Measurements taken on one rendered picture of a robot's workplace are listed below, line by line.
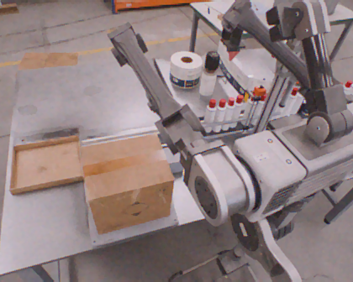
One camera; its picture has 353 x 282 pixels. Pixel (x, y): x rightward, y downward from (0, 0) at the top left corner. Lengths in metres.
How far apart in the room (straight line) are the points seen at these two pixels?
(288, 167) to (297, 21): 0.30
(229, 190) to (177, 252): 1.56
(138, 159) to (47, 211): 0.48
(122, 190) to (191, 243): 1.22
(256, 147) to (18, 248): 1.00
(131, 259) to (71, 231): 0.87
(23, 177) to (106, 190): 0.57
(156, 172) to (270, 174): 0.55
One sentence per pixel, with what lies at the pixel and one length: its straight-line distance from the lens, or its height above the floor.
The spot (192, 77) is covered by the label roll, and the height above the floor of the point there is 0.96.
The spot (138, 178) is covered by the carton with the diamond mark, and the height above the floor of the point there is 1.12.
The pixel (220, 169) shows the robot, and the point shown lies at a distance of 0.56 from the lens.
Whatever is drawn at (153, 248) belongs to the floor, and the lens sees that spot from 2.08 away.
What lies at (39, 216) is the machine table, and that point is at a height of 0.83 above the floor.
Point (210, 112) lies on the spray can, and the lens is 1.41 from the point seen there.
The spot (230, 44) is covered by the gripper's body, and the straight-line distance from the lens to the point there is 1.47.
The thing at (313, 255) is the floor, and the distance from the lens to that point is 2.37.
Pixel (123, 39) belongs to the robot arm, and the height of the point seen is 1.54.
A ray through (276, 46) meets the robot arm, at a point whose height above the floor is 1.54.
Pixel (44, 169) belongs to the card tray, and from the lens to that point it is 1.46.
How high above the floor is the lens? 1.94
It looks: 47 degrees down
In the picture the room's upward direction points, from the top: 9 degrees clockwise
